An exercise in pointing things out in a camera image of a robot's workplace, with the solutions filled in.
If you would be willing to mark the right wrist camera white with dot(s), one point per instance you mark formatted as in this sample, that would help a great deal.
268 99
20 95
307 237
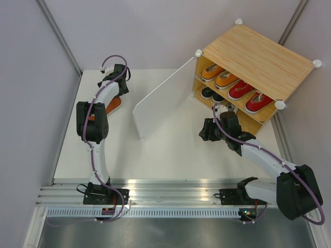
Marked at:
219 109

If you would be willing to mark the red sneaker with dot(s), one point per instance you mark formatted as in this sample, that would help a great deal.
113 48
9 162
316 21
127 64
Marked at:
239 90
257 102

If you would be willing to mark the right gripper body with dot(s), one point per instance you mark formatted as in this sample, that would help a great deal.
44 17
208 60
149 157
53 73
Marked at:
219 134

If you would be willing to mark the white cabinet door panel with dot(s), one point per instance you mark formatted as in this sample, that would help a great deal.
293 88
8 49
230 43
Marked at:
159 104

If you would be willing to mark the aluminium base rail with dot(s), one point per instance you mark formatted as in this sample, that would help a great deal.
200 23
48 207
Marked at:
142 192

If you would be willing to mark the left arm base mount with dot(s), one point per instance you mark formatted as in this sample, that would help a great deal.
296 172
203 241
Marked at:
100 195

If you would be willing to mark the white slotted cable duct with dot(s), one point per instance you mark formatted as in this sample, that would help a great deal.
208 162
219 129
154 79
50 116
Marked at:
135 212

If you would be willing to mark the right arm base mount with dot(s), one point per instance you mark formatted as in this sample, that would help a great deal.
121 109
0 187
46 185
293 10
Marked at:
234 197

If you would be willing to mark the black sneaker white laces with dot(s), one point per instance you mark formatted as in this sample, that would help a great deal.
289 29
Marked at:
218 98

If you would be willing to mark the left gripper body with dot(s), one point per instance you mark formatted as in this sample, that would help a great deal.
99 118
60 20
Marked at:
123 91

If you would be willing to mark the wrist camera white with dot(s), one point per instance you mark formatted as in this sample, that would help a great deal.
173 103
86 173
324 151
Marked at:
107 69
219 109

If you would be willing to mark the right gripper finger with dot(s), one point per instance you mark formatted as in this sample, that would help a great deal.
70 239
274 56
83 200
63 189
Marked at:
206 135
209 124

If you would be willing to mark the grey sneaker orange sole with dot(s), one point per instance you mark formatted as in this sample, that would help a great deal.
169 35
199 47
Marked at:
102 111

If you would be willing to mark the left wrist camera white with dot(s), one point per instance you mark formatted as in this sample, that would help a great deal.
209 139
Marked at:
107 69

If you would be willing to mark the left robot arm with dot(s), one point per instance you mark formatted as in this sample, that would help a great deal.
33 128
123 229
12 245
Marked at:
92 127

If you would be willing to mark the wooden shoe cabinet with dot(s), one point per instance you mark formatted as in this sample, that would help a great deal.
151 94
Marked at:
262 63

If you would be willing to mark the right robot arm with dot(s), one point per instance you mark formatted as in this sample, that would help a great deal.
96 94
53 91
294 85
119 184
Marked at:
295 190

